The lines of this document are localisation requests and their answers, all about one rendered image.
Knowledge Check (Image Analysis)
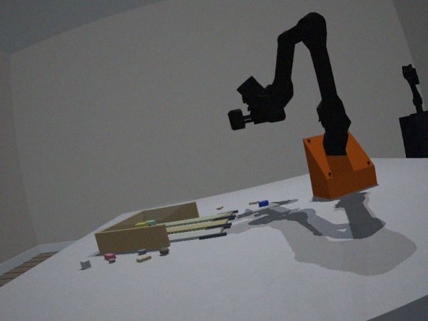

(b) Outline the blue block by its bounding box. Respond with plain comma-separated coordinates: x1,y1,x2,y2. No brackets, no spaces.
258,200,269,207

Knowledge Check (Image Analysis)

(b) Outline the small tan flat bar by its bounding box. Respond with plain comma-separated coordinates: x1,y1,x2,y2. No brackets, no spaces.
136,255,151,263

